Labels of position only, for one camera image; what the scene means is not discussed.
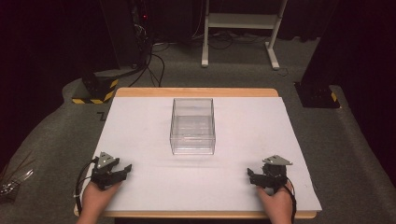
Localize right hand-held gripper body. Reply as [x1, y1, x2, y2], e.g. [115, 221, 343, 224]
[262, 154, 294, 194]

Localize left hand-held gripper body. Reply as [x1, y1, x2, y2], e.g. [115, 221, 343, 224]
[91, 151, 120, 191]

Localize person's left hand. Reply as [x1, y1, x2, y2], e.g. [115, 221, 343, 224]
[80, 181, 123, 217]

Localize person's right hand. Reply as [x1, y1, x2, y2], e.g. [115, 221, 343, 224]
[256, 182, 294, 217]

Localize white table sheet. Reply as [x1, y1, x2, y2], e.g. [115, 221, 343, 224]
[81, 95, 323, 213]

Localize clear plastic box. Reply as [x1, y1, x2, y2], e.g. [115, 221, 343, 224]
[169, 97, 217, 156]

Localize black base with yellow stripes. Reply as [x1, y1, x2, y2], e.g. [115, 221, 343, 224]
[71, 74, 120, 105]

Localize black base with yellow mark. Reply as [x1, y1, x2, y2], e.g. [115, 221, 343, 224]
[293, 80, 341, 109]

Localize folded metal tripod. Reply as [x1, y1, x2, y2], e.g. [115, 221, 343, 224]
[0, 150, 35, 203]

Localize wooden table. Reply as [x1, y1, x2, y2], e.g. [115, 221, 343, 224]
[73, 87, 318, 219]

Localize black equipment tower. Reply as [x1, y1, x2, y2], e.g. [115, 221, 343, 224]
[98, 0, 154, 69]

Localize dark curtain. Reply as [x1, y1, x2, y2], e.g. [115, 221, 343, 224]
[0, 0, 120, 171]
[300, 0, 396, 188]

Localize white metal stand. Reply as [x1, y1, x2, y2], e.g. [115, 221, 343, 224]
[201, 0, 288, 71]

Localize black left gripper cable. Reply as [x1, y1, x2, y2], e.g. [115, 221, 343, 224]
[75, 157, 100, 217]

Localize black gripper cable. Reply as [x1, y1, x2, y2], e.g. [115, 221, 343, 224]
[75, 157, 100, 217]
[280, 176, 298, 224]

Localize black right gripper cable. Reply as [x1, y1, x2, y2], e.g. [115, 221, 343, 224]
[280, 176, 298, 224]

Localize black floor cables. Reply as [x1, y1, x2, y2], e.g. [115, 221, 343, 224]
[128, 29, 176, 89]

